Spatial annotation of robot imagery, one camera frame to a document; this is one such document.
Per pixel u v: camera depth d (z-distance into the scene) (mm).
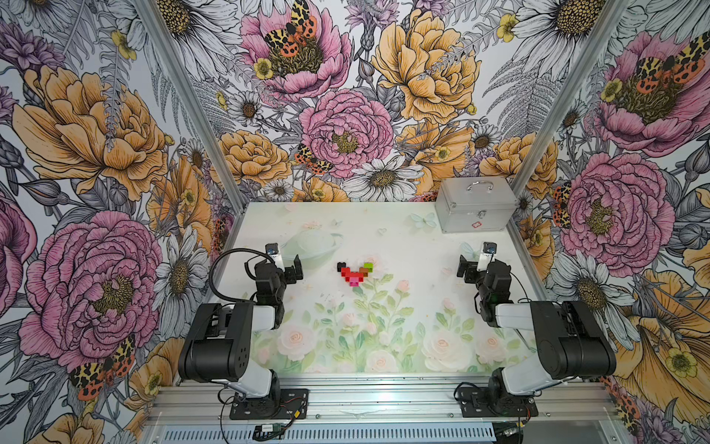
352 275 968
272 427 707
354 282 967
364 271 997
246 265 764
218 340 473
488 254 805
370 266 1013
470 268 850
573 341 449
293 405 735
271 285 714
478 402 732
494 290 730
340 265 995
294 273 859
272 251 795
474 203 1041
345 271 987
